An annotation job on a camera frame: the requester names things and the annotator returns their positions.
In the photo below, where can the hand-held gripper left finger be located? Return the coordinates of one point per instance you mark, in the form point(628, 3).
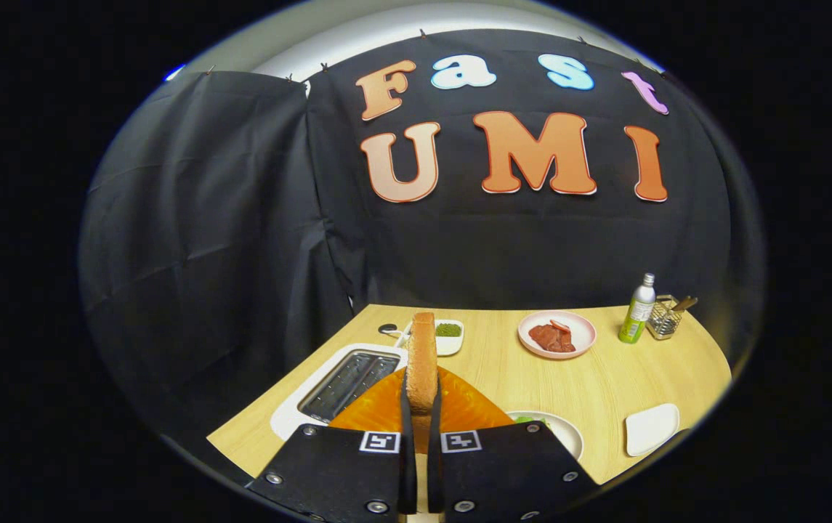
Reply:
point(336, 472)

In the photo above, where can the toasted bread slice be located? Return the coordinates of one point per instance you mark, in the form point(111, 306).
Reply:
point(423, 363)

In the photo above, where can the red sausage strip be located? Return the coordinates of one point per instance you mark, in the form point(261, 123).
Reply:
point(560, 326)

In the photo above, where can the red meat slices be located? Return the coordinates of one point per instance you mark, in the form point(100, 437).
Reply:
point(546, 340)

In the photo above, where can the pink plate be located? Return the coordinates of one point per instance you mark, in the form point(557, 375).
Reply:
point(583, 330)

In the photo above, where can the white divided condiment dish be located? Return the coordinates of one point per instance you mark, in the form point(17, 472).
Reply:
point(449, 343)

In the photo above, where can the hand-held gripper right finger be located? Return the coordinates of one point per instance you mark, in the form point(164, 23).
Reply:
point(510, 472)

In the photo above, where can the white toaster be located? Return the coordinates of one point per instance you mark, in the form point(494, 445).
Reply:
point(285, 418)

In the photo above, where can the green lettuce leaf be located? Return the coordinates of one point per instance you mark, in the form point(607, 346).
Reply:
point(532, 419)

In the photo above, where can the black backdrop cloth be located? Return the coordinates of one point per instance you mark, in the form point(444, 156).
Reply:
point(495, 247)

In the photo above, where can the large white round plate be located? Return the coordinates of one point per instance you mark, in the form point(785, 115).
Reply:
point(567, 437)

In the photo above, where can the small white square plate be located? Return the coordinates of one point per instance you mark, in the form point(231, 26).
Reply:
point(652, 430)

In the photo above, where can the green drink bottle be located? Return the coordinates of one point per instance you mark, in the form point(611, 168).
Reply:
point(636, 316)

